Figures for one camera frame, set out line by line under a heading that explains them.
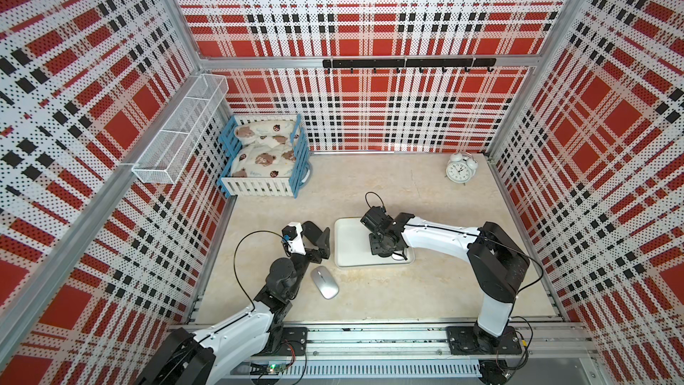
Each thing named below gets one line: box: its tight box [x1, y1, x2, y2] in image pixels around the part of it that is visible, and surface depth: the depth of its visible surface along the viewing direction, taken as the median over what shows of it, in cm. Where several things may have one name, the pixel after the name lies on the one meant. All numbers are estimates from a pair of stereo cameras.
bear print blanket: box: [230, 141, 297, 179], surface depth 110 cm
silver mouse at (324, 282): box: [310, 265, 340, 300], surface depth 86 cm
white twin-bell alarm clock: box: [444, 153, 479, 187], surface depth 107 cm
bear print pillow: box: [235, 120, 296, 146], surface depth 110 cm
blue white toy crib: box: [216, 114, 313, 199], surface depth 107 cm
